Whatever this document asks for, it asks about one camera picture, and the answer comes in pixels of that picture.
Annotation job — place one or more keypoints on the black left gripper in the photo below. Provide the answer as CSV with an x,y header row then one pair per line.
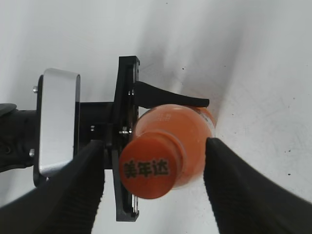
x,y
112,122

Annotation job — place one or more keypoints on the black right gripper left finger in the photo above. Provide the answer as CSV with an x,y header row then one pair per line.
x,y
65,204

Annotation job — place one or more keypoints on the orange bottle cap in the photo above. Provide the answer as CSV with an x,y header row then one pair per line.
x,y
149,166

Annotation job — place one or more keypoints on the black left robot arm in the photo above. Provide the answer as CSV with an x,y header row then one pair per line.
x,y
18,137

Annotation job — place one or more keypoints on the orange Mirinda soda bottle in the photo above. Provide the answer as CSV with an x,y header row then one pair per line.
x,y
188,128

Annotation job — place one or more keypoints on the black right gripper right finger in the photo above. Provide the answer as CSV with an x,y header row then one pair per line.
x,y
246,202

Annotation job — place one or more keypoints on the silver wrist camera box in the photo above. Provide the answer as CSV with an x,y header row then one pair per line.
x,y
58,111

